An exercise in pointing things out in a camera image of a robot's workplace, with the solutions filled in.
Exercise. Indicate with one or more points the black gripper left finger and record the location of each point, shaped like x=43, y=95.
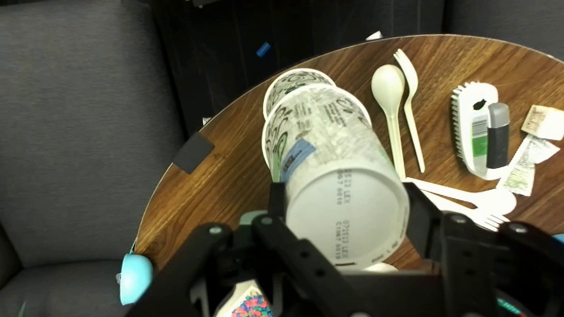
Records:
x=294, y=252

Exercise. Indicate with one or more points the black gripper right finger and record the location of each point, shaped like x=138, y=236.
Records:
x=470, y=264

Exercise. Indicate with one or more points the patterned white paper cup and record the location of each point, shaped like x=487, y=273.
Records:
x=294, y=80
x=341, y=176

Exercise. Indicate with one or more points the white plastic fork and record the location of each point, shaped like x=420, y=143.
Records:
x=494, y=199
x=487, y=220

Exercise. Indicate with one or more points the round dark wooden table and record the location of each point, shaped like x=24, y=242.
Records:
x=235, y=176

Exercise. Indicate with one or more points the white green sachet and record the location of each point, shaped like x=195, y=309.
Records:
x=530, y=164

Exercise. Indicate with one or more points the white dish brush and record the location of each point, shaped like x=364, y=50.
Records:
x=477, y=129

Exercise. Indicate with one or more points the black tape patch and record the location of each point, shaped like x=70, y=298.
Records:
x=195, y=152

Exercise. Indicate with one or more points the white plastic spoon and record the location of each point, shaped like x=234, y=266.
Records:
x=389, y=88

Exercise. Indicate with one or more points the small blue tape piece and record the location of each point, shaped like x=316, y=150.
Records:
x=264, y=50

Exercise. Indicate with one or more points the dark grey couch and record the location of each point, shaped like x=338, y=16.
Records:
x=77, y=146

